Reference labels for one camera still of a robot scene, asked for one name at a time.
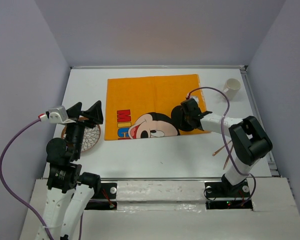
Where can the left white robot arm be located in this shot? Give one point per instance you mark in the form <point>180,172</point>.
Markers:
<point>68,189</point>

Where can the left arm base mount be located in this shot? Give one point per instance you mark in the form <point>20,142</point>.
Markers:
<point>105,199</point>

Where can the white ceramic mug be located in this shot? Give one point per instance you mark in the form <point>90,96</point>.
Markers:
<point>231,88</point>

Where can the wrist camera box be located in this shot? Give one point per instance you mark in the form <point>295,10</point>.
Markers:
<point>56,115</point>
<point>189,97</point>

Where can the orange cartoon mouse placemat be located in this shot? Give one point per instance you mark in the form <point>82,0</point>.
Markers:
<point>149,107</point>

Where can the aluminium table edge rail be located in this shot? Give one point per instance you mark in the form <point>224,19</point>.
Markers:
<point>152,67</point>

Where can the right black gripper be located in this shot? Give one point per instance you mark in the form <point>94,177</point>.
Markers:
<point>184,123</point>

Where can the floral patterned plate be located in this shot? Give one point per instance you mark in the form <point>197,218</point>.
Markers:
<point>91,136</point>

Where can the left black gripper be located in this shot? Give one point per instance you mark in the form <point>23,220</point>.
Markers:
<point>95,112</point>

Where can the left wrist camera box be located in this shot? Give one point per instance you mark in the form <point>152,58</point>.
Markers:
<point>56,115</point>

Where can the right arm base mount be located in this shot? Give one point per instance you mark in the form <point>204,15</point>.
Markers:
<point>218,198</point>

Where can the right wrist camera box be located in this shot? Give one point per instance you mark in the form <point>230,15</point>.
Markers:
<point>189,97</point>

